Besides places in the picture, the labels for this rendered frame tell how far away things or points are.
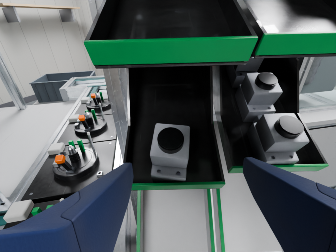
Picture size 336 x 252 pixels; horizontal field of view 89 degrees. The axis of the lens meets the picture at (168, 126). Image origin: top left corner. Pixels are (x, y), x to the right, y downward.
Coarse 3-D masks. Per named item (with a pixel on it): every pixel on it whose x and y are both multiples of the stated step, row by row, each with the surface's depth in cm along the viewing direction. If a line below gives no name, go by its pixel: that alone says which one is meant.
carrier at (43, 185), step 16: (80, 144) 59; (96, 144) 68; (112, 144) 68; (48, 160) 61; (80, 160) 57; (96, 160) 57; (112, 160) 60; (48, 176) 54; (64, 176) 52; (80, 176) 53; (96, 176) 54; (32, 192) 49; (48, 192) 49; (64, 192) 49
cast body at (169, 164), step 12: (156, 132) 21; (168, 132) 19; (180, 132) 19; (156, 144) 20; (168, 144) 18; (180, 144) 19; (156, 156) 19; (168, 156) 19; (180, 156) 19; (156, 168) 21; (168, 168) 21; (180, 168) 21; (156, 180) 22; (168, 180) 22; (180, 180) 21
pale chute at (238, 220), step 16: (224, 160) 38; (224, 176) 37; (240, 176) 37; (224, 192) 36; (240, 192) 36; (224, 208) 35; (240, 208) 35; (256, 208) 35; (224, 224) 35; (240, 224) 35; (256, 224) 35; (224, 240) 34; (240, 240) 34; (256, 240) 34; (272, 240) 34
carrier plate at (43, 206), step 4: (56, 200) 47; (36, 204) 46; (40, 204) 46; (44, 204) 46; (48, 204) 46; (52, 204) 46; (32, 208) 45; (40, 208) 45; (44, 208) 45; (28, 216) 43; (32, 216) 43; (24, 220) 42; (8, 224) 41; (12, 224) 41; (16, 224) 41; (4, 228) 41
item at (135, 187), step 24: (144, 72) 36; (168, 72) 36; (192, 72) 36; (144, 96) 32; (168, 96) 32; (192, 96) 32; (144, 120) 29; (168, 120) 29; (192, 120) 29; (144, 144) 26; (192, 144) 26; (216, 144) 24; (144, 168) 24; (192, 168) 24; (216, 168) 24
